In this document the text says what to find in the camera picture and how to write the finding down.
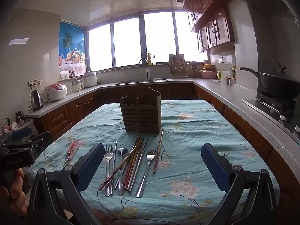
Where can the floral teal tablecloth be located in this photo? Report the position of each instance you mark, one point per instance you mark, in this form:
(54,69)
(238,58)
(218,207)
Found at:
(182,191)

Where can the steel electric kettle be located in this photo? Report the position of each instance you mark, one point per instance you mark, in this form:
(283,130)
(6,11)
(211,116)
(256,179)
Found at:
(36,101)

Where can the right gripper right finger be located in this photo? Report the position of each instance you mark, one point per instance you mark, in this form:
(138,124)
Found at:
(249,196)

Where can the wall power socket strip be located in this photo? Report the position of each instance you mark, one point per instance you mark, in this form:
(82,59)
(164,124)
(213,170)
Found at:
(34,83)

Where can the black wok with handle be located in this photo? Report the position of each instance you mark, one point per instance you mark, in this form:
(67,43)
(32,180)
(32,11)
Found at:
(278,83)

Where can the upper wooden cabinets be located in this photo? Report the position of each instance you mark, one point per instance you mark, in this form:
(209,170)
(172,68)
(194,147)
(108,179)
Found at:
(211,21)

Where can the spice jar rack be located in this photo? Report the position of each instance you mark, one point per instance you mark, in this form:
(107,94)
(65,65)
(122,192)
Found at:
(231,79)

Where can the red white peeler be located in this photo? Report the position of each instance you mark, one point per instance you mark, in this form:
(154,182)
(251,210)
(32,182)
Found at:
(71,152)

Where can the kitchen sink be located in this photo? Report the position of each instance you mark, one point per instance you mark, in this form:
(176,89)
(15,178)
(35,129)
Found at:
(145,81)

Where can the gas stove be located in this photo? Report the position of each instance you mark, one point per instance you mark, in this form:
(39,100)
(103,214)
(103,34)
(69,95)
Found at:
(280,112)

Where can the person left hand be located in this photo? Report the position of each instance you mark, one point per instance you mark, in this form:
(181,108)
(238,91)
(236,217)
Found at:
(14,199)

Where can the tropical fruit poster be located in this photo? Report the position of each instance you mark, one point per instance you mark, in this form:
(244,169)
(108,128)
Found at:
(71,49)

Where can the green mug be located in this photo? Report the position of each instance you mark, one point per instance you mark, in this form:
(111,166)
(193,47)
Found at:
(220,74)

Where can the pink plastic basin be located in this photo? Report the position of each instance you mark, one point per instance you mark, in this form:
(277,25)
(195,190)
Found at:
(208,74)

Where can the yellow oil bottle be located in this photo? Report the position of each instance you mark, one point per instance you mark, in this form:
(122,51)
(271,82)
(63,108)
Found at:
(149,59)

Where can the red patterned chopstick two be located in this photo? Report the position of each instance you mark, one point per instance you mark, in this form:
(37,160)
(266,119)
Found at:
(132,166)

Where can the steel fork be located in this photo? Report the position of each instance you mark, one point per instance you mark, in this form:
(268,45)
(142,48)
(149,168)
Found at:
(150,156)
(108,155)

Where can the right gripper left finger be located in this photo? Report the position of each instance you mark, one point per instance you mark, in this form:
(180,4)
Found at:
(56,196)

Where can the steel chopstick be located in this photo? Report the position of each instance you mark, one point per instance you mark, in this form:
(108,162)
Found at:
(113,168)
(137,165)

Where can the wooden utensil holder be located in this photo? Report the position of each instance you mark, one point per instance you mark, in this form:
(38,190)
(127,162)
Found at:
(141,109)

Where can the red white rice cooker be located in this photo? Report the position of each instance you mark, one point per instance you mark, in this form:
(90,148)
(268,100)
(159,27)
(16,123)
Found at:
(55,92)

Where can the red patterned chopstick one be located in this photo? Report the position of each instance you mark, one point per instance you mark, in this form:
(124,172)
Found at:
(128,170)

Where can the wooden dish rack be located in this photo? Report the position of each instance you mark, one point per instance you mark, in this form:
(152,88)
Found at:
(177,65)

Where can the paper towel roll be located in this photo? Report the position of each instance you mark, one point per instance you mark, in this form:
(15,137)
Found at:
(64,75)

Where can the crossing brown chopstick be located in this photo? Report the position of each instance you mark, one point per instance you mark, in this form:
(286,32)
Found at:
(126,160)

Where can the steel spoon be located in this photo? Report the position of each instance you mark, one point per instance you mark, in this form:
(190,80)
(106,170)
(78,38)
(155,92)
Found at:
(120,187)

